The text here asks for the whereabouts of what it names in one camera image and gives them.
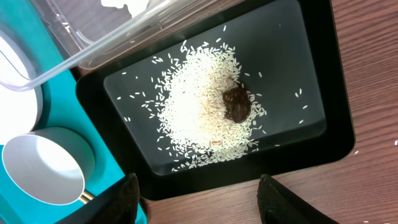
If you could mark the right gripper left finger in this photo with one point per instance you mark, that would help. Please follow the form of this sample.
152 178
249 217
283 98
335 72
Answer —
117 204

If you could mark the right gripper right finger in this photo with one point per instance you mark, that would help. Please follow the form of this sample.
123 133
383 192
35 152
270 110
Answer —
278 205

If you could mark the clear plastic bin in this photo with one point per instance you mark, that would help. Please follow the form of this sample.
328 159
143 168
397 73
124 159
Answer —
89 35

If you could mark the grey bowl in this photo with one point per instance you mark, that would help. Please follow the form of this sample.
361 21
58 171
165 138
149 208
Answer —
51 165

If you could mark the white rice pile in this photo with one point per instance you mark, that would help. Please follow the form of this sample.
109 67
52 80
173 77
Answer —
173 106

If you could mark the black plastic tray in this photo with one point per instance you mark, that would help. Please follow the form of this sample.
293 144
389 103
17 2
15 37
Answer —
290 61

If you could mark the brown food scrap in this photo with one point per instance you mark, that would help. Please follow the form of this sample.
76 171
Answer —
237 104

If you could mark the wooden chopstick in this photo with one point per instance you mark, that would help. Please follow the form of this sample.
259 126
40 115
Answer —
86 197

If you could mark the white napkin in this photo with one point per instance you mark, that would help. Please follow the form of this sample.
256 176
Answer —
134 7

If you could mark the large white plate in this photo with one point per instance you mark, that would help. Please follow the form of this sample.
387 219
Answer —
20 111

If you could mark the teal plastic tray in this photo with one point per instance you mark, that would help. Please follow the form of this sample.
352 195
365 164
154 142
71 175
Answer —
61 108

